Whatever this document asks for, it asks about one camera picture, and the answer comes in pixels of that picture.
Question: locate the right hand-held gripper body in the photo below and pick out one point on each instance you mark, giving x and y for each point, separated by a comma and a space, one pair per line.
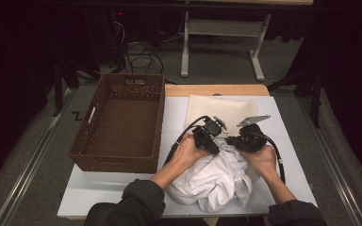
251, 138

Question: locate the dark metal stand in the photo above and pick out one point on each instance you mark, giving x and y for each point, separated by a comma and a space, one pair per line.
316, 100
57, 91

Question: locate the cream mesh laundry bag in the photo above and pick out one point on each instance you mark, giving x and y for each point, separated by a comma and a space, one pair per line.
226, 108

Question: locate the person's right hand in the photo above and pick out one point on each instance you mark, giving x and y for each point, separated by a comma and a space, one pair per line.
264, 161

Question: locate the metal floor rail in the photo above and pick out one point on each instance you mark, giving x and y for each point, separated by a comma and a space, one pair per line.
28, 169
333, 157

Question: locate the person's left hand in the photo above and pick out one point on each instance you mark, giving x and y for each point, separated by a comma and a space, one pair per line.
187, 153

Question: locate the white clothing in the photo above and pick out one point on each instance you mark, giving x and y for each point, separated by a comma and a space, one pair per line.
213, 179

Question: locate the white metal frame desk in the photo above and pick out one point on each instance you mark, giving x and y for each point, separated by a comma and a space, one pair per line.
223, 27

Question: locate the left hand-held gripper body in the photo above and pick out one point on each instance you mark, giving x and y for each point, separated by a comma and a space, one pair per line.
209, 128

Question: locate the brown woven basket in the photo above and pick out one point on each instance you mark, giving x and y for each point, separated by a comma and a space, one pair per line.
119, 132

